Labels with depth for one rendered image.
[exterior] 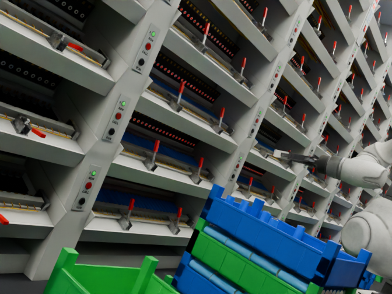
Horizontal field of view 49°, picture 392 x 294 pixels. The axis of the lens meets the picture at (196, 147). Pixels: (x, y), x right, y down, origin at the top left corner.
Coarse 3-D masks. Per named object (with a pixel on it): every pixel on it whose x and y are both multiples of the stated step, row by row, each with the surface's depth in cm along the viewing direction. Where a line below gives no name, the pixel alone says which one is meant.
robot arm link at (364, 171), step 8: (344, 160) 166; (352, 160) 164; (360, 160) 163; (368, 160) 163; (376, 160) 168; (344, 168) 164; (352, 168) 162; (360, 168) 161; (368, 168) 160; (376, 168) 159; (384, 168) 160; (344, 176) 164; (352, 176) 162; (360, 176) 160; (368, 176) 159; (376, 176) 158; (384, 176) 159; (352, 184) 165; (360, 184) 162; (368, 184) 160; (376, 184) 159
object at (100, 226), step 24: (120, 192) 141; (144, 192) 154; (168, 192) 166; (96, 216) 122; (120, 216) 133; (144, 216) 144; (168, 216) 153; (192, 216) 167; (96, 240) 121; (120, 240) 129; (144, 240) 138; (168, 240) 149
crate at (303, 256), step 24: (216, 192) 93; (216, 216) 91; (240, 216) 88; (240, 240) 86; (264, 240) 83; (288, 240) 80; (312, 240) 98; (288, 264) 79; (312, 264) 76; (336, 264) 77; (360, 264) 86
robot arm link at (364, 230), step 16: (368, 208) 126; (384, 208) 121; (352, 224) 122; (368, 224) 119; (384, 224) 119; (352, 240) 121; (368, 240) 117; (384, 240) 117; (384, 256) 117; (384, 272) 121
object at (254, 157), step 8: (264, 136) 215; (272, 144) 225; (248, 152) 172; (256, 152) 182; (248, 160) 177; (256, 160) 181; (264, 160) 186; (272, 160) 199; (288, 160) 224; (264, 168) 191; (272, 168) 197; (280, 168) 202; (288, 168) 220; (296, 168) 222; (280, 176) 209; (288, 176) 215
